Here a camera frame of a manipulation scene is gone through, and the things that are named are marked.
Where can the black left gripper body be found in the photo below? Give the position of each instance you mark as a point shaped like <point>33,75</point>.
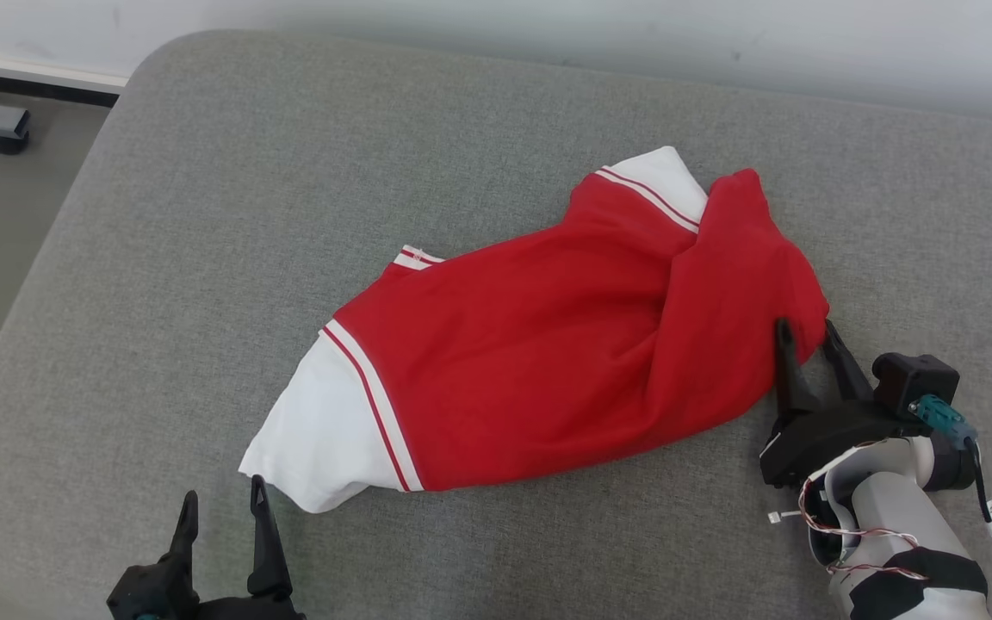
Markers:
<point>203,607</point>

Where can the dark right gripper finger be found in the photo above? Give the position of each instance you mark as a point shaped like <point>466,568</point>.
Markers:
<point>793,379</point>
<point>845,366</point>

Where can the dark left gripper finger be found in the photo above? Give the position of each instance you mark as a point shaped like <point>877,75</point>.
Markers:
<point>265,551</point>
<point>184,542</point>

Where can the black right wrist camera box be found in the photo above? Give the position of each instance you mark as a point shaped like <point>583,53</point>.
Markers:
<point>914,377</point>

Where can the grey fabric sofa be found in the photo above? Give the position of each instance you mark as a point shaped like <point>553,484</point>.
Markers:
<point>496,112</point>

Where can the teal right camera connector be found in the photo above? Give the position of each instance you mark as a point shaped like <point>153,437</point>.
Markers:
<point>944,419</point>

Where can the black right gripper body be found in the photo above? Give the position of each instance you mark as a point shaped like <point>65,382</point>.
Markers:
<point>832,435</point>

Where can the red white short-sleeve shirt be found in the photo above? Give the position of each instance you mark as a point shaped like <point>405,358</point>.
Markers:
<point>548,344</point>

